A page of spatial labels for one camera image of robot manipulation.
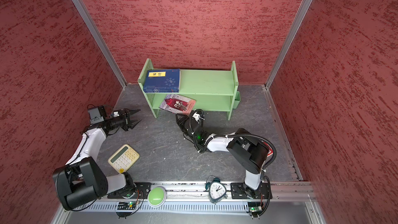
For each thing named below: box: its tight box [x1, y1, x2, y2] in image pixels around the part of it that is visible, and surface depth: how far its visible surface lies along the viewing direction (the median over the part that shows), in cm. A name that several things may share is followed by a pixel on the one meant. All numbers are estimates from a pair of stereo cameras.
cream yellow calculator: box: [107, 144, 140, 174], surface depth 85 cm
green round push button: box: [147, 186, 167, 208], surface depth 72 cm
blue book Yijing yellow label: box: [143, 68, 181, 93], surface depth 81 cm
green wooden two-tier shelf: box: [137, 58, 239, 121], surface depth 87 cm
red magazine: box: [158, 94, 196, 116], surface depth 94 cm
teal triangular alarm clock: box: [205, 175, 229, 205], surface depth 73 cm
